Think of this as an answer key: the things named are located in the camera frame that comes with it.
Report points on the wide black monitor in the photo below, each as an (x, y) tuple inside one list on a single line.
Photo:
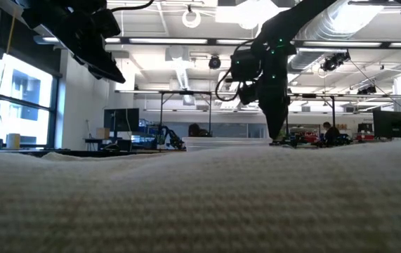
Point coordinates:
[(392, 123)]

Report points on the person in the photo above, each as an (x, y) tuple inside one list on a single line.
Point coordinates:
[(330, 135), (196, 130)]

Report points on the large room window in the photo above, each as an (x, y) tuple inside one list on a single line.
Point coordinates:
[(24, 116)]

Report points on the round black ceiling camera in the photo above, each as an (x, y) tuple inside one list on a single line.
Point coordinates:
[(215, 62)]

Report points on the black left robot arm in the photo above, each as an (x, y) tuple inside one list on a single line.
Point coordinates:
[(45, 8)]

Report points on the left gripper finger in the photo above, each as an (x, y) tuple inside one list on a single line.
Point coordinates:
[(98, 59), (114, 79)]

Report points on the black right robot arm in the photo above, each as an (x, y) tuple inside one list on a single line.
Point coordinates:
[(291, 21)]

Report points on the black background rig frame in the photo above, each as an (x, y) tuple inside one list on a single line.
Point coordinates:
[(186, 92)]

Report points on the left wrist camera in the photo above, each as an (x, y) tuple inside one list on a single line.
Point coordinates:
[(107, 22)]

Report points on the black rail with light strips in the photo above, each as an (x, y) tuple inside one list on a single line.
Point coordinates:
[(172, 41)]

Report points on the pale cylindrical container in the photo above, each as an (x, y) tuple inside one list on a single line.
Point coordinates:
[(13, 141)]

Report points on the black rail-mounted camera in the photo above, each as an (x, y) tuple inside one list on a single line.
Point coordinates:
[(334, 62)]

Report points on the background black robot arm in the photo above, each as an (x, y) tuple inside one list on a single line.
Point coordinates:
[(172, 137)]

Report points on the clear plastic tupperware container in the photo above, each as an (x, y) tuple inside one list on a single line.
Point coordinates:
[(221, 144)]

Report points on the small cardboard box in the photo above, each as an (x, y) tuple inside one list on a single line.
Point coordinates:
[(103, 133)]

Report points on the white plaid kitchen cloth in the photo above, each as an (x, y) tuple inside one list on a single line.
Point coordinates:
[(200, 204)]

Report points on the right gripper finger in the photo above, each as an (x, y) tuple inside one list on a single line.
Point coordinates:
[(285, 112), (272, 116)]

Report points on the black monitor on stand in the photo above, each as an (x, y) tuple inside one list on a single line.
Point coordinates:
[(121, 121)]

